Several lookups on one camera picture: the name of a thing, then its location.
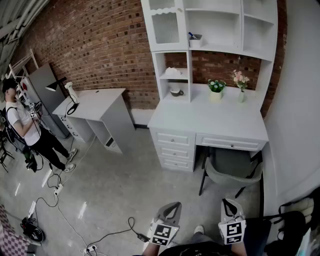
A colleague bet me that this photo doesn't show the black floor device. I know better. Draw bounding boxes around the black floor device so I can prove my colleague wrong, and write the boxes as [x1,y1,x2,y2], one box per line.
[20,216,46,244]

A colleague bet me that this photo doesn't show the white pen holder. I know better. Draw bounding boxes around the white pen holder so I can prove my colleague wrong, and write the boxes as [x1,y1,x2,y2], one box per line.
[188,34,203,49]

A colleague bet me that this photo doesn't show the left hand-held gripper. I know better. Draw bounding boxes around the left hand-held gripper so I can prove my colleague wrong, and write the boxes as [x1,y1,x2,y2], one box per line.
[149,201,183,247]

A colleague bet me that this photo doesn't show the person's black printed shirt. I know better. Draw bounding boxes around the person's black printed shirt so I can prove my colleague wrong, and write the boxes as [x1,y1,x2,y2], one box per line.
[132,240,235,256]

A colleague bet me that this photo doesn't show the small white side table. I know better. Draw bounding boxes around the small white side table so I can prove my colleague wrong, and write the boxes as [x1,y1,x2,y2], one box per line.
[51,87,136,155]

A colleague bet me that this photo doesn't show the checkered cloth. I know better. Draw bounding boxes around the checkered cloth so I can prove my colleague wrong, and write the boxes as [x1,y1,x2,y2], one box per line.
[0,204,30,256]

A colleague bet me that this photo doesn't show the white table top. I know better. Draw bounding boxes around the white table top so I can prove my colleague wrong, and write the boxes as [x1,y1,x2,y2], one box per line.
[147,82,270,174]

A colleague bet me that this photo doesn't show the grey upholstered chair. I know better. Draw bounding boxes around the grey upholstered chair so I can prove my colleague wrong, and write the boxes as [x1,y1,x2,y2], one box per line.
[198,146,265,200]

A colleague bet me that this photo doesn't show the black power adapter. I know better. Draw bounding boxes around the black power adapter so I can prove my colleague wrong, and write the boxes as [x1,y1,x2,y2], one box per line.
[136,232,151,243]

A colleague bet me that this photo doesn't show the white metal rack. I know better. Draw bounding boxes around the white metal rack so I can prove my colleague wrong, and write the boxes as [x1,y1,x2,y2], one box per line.
[4,48,40,101]

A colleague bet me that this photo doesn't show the white desk hutch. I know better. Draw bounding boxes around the white desk hutch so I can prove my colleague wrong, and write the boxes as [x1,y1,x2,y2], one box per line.
[140,0,279,104]

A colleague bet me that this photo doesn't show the white floor cable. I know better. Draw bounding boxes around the white floor cable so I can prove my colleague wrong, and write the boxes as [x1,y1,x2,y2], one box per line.
[56,134,97,187]

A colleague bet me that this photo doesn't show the person's left forearm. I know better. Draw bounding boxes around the person's left forearm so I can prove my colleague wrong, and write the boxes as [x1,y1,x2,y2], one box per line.
[142,241,161,256]

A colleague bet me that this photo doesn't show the black adapter cable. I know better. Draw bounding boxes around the black adapter cable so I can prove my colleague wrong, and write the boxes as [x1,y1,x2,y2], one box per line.
[86,216,139,253]

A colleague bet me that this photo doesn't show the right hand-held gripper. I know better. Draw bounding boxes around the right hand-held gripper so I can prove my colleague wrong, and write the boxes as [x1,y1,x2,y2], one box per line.
[217,198,247,246]

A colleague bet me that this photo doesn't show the ribbed glass cabinet door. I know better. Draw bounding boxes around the ribbed glass cabinet door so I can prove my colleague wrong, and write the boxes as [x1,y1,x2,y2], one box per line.
[147,7,190,52]

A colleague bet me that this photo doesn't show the black metal stool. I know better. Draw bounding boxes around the black metal stool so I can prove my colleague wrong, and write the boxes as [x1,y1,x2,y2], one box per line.
[0,129,15,174]

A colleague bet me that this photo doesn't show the wide white desk drawer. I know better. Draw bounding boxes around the wide white desk drawer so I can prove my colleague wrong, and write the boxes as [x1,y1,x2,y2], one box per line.
[196,133,266,152]

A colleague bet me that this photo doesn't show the grey metal cabinet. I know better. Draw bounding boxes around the grey metal cabinet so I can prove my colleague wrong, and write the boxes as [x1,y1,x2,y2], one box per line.
[26,62,70,140]

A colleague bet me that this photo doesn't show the pink flowers in green vase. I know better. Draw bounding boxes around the pink flowers in green vase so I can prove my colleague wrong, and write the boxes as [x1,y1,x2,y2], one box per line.
[231,69,251,104]

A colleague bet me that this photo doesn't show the black bag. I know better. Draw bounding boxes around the black bag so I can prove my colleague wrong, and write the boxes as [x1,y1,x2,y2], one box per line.
[263,186,320,256]

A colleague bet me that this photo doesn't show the white shelf compartment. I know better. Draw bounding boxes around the white shelf compartment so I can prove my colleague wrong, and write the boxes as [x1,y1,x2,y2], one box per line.
[154,51,191,81]

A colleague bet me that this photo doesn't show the small white desk drawer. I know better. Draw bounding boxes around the small white desk drawer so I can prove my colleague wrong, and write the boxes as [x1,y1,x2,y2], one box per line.
[157,145,196,161]
[156,131,196,149]
[159,157,195,172]

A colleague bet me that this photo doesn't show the white flower vase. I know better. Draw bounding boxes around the white flower vase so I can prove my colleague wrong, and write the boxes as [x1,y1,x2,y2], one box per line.
[64,81,79,101]

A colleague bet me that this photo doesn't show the white cloth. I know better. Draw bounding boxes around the white cloth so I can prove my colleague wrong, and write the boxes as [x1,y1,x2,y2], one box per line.
[164,66,182,77]

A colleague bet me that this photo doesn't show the grey and white mug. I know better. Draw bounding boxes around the grey and white mug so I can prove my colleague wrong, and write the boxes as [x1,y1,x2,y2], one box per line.
[170,87,185,98]

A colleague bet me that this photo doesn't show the blue flowers in cream pot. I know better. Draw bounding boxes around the blue flowers in cream pot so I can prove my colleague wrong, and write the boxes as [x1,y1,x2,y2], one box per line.
[207,79,227,103]

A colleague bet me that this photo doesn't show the person's right forearm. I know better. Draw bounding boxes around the person's right forearm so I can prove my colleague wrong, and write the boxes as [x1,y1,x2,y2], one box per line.
[229,241,248,256]

